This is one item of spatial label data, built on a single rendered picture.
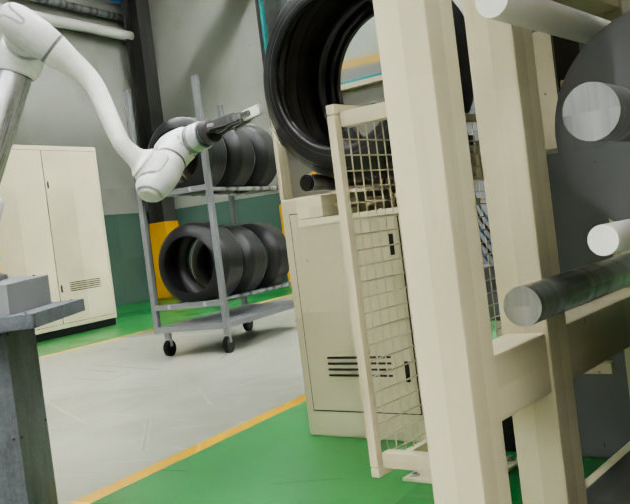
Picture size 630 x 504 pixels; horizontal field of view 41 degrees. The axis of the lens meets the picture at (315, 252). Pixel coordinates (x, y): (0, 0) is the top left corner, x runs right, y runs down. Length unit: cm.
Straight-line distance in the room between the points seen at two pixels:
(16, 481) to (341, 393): 121
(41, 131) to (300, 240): 967
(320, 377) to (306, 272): 40
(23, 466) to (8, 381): 24
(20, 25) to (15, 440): 119
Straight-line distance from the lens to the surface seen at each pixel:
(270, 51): 234
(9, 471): 255
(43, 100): 1277
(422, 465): 159
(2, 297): 240
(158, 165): 258
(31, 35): 268
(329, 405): 320
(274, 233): 674
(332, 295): 309
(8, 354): 249
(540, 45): 226
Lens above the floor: 77
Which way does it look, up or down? 1 degrees down
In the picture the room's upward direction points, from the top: 7 degrees counter-clockwise
